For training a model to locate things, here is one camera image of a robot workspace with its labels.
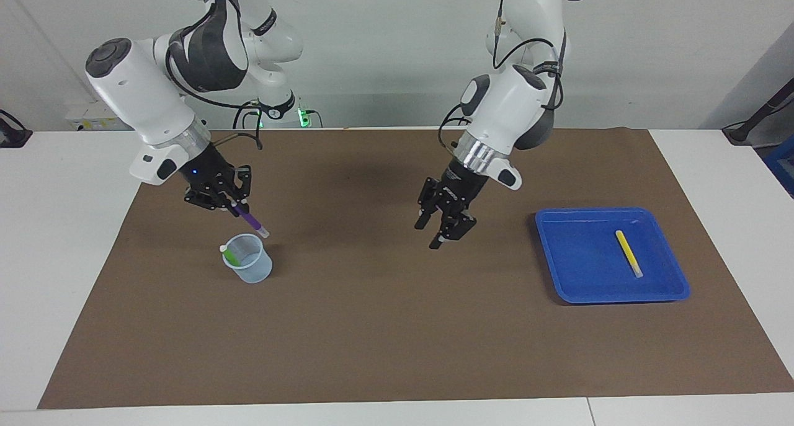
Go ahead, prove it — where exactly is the black stand pole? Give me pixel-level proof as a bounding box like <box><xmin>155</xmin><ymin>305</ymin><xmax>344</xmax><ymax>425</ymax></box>
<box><xmin>723</xmin><ymin>79</ymin><xmax>794</xmax><ymax>146</ymax></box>

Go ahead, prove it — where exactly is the blue crate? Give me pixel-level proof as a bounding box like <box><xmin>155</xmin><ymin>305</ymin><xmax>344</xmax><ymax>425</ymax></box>
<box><xmin>763</xmin><ymin>135</ymin><xmax>794</xmax><ymax>198</ymax></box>

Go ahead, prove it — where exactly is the yellow pen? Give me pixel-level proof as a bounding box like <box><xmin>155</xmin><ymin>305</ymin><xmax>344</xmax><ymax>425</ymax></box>
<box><xmin>615</xmin><ymin>229</ymin><xmax>644</xmax><ymax>278</ymax></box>

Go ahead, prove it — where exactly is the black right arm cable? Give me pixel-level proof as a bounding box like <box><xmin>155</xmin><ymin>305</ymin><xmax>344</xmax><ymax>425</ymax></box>
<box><xmin>164</xmin><ymin>0</ymin><xmax>264</xmax><ymax>151</ymax></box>

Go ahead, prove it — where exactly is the translucent plastic cup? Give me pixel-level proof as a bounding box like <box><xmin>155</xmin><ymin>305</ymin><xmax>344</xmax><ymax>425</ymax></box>
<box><xmin>222</xmin><ymin>233</ymin><xmax>274</xmax><ymax>284</ymax></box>

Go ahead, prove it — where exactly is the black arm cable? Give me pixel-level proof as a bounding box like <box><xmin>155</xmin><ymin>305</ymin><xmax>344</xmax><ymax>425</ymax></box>
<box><xmin>164</xmin><ymin>0</ymin><xmax>264</xmax><ymax>151</ymax></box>
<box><xmin>437</xmin><ymin>0</ymin><xmax>566</xmax><ymax>166</ymax></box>

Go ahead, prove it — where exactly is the brown table mat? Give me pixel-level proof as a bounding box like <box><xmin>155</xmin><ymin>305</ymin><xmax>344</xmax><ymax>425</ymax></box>
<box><xmin>37</xmin><ymin>127</ymin><xmax>794</xmax><ymax>410</ymax></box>

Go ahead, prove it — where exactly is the blue plastic tray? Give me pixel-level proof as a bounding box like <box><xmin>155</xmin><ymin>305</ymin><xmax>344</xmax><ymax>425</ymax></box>
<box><xmin>535</xmin><ymin>207</ymin><xmax>691</xmax><ymax>305</ymax></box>

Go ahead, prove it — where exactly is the white wall socket box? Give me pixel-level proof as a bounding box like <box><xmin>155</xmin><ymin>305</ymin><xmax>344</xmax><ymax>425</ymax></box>
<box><xmin>65</xmin><ymin>100</ymin><xmax>134</xmax><ymax>131</ymax></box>

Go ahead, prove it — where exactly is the purple pen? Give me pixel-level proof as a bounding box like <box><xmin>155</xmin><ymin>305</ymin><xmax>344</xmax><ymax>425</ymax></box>
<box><xmin>231</xmin><ymin>203</ymin><xmax>270</xmax><ymax>239</ymax></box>

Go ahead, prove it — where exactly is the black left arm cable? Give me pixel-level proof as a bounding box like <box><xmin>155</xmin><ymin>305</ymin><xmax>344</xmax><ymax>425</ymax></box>
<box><xmin>437</xmin><ymin>0</ymin><xmax>566</xmax><ymax>166</ymax></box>

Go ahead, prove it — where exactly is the black clamp mount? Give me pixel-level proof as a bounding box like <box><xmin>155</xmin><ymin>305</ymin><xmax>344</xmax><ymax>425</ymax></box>
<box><xmin>0</xmin><ymin>109</ymin><xmax>33</xmax><ymax>149</ymax></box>

